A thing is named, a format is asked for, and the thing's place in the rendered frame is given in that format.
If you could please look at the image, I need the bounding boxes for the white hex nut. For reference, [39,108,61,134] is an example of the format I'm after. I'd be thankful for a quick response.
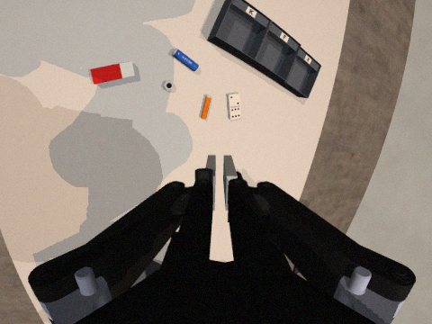
[163,81,174,90]

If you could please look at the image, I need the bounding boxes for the red and white eraser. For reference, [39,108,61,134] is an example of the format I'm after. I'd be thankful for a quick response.
[91,61,135,85]

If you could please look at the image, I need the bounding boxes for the white domino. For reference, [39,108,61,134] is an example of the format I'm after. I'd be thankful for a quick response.
[227,93,241,120]

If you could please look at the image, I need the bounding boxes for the blue battery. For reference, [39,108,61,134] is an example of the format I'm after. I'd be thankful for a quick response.
[171,49,199,72]

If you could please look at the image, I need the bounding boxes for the orange battery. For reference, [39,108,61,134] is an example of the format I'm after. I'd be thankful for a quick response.
[201,95,212,119]

